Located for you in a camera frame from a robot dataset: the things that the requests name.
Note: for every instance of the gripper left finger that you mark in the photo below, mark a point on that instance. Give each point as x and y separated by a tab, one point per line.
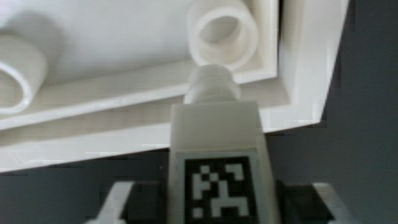
134	204

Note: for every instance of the white square table top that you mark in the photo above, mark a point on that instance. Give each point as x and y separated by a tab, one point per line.
101	53

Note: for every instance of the white U-shaped obstacle fence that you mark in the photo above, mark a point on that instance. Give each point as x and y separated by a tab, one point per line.
129	129

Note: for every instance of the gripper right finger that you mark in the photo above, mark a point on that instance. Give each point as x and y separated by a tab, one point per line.
312	204

